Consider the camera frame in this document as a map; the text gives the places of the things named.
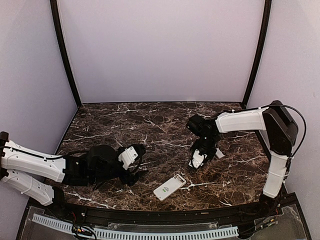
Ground white battery cover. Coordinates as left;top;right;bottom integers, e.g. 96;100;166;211
215;148;225;159

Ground white remote control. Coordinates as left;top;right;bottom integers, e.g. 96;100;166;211
153;174;187;201

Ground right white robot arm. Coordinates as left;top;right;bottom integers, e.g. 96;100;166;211
186;100;299;217

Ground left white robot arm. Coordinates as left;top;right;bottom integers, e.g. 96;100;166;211
0;131;147;218

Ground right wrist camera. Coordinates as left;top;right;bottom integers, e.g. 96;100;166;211
186;114;208;137

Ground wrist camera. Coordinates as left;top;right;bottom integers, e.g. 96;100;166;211
186;114;208;137
118;146;138;170

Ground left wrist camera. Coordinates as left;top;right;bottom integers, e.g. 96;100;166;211
118;146;138;170

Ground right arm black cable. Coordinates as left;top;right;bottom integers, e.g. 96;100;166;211
259;104;307;161

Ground white slotted cable duct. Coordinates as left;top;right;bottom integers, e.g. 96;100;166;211
32;214;239;240

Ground black front rail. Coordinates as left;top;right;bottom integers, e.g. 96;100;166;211
44;192;298;227

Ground right black frame post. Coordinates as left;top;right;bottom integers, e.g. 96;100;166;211
241;0;272;108

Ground black frame post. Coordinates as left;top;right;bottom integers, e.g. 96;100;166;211
241;0;272;108
49;0;82;108

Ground left black frame post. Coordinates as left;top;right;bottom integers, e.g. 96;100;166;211
49;0;82;108

